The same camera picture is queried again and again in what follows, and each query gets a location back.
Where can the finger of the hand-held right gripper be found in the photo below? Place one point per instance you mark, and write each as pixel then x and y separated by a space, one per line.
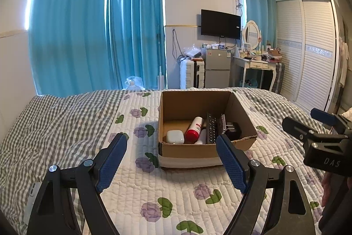
pixel 321 116
pixel 298 130

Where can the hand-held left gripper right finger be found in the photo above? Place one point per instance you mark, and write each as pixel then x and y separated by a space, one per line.
pixel 232 166

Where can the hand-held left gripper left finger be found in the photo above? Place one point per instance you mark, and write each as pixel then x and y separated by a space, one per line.
pixel 111 163

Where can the brown cardboard box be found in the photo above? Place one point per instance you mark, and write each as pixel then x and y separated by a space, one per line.
pixel 203 152

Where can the small black box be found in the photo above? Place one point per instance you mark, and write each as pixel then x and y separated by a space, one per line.
pixel 233 131

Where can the white cylindrical plug adapter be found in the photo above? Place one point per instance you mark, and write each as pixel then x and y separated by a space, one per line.
pixel 202 137

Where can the black remote control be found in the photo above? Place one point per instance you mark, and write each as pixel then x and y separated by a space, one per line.
pixel 211 127

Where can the red cap bottle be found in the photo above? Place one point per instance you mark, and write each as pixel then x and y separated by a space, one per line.
pixel 193 129

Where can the white rectangular charger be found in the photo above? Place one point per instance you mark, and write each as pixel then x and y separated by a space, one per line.
pixel 175 137

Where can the person's right hand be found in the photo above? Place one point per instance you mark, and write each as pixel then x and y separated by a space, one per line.
pixel 328 188

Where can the white cloth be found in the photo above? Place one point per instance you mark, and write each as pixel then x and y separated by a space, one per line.
pixel 348 113

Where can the floral white quilt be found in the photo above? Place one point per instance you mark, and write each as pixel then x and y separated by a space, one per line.
pixel 154 191

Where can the silver suitcase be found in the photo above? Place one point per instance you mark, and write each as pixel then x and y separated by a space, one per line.
pixel 280 76

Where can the hanging light clothes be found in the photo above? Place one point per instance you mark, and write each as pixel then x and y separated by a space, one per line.
pixel 346 58

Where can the white louvred wardrobe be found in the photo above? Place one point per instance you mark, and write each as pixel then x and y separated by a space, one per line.
pixel 308 53

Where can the teal waste bin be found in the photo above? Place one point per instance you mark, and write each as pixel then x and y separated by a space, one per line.
pixel 249 83

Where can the small brown box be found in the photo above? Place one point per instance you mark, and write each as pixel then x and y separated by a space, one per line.
pixel 275 52

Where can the white dressing table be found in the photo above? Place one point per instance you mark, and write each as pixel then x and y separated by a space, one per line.
pixel 254 64

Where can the clear plastic bag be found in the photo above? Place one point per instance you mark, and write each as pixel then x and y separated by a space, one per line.
pixel 134 83

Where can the white remote on bed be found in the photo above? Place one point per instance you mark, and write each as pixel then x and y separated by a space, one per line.
pixel 32 195

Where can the white suitcase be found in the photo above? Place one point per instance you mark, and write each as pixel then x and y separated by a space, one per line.
pixel 191 74

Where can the silver mini fridge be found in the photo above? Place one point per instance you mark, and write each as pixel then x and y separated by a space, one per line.
pixel 218 65

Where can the oval white vanity mirror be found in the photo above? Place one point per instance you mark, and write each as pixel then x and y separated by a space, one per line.
pixel 251 34

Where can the narrow blue curtain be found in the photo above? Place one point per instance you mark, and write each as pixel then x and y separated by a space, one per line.
pixel 261 12

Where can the plastic bag with dark item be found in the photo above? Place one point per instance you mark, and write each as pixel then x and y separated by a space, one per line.
pixel 194 52

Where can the wide blue curtain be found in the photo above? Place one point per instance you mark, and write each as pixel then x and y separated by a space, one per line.
pixel 68 23

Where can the black wall television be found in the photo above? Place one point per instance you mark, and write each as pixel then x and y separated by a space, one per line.
pixel 220 23

